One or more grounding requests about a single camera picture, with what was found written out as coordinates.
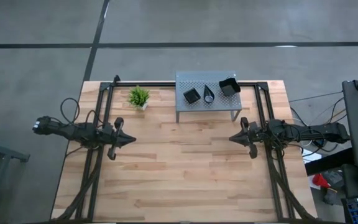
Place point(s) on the black mini square plate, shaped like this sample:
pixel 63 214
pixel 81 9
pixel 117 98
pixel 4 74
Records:
pixel 192 95

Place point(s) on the red cloth item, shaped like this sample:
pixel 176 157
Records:
pixel 319 180

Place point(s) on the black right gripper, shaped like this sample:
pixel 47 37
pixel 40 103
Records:
pixel 253 137

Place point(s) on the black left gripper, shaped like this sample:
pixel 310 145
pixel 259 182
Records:
pixel 112 137

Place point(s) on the grey perforated metal shelf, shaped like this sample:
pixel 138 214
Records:
pixel 194 79

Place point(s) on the black mini teardrop plate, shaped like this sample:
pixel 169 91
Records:
pixel 209 98

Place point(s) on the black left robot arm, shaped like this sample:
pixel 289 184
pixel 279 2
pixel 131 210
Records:
pixel 70 132

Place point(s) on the black desk beam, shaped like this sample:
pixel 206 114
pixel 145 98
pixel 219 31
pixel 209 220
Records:
pixel 328 161

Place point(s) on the white paper sheet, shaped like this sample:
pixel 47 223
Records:
pixel 310 155

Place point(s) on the green plant in white pot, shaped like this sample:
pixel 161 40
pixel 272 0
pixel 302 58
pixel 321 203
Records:
pixel 138 97

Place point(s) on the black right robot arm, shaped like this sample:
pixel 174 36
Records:
pixel 309 132

